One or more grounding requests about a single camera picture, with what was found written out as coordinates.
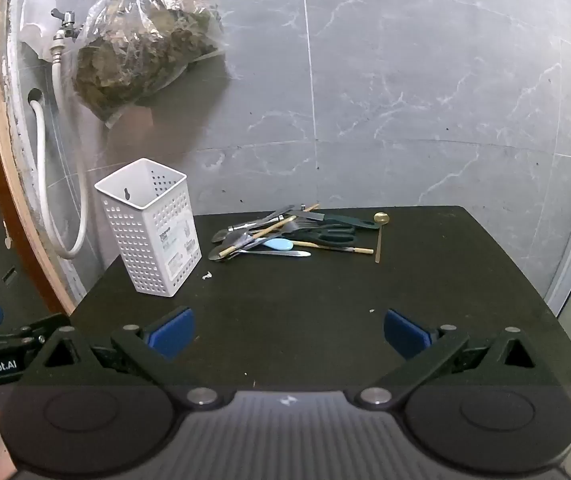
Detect white hose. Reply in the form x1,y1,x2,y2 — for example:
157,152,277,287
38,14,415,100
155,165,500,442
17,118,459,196
30,30,90,261

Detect clear bag of dried leaves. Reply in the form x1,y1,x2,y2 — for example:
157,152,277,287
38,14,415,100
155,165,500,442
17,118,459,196
73,0,226,128

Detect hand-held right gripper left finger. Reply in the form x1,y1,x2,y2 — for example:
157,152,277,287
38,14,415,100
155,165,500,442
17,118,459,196
40,306,225,411

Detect green-handled scissors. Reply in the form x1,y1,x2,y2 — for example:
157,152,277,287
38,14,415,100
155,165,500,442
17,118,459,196
253,226,359,250

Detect metal wall tap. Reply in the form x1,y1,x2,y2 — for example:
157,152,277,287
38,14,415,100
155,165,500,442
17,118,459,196
50,8,82,42

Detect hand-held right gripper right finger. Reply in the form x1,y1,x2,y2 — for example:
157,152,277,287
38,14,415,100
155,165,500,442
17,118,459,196
356,308,537,409

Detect brown wooden frame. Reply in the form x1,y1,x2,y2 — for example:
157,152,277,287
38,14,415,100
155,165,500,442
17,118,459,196
0,0,77,317

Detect wooden chopstick with decorated end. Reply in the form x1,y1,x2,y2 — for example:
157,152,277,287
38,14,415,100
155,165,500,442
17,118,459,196
285,240,373,255

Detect white plastic bag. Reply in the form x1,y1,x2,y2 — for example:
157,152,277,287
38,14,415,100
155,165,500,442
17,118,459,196
18,0,60,63

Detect gold spoon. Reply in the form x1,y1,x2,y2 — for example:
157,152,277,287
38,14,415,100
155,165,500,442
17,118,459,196
374,213,391,264

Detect green-handled knife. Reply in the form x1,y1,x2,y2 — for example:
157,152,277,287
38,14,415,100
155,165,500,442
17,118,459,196
293,209,382,231

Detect plain wooden chopstick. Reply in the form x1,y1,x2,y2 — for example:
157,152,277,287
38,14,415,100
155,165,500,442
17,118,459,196
218,203,321,258

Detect white perforated utensil basket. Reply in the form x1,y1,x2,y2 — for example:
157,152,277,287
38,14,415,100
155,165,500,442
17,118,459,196
94,158,202,298

